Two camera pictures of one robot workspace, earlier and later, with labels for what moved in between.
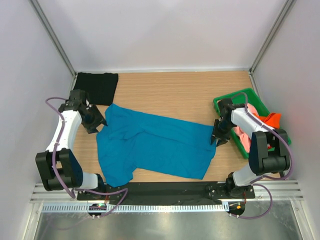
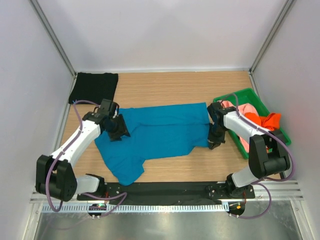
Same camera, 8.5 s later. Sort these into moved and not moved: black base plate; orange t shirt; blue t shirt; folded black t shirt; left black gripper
Moved: left black gripper; blue t shirt
Not moved: folded black t shirt; orange t shirt; black base plate
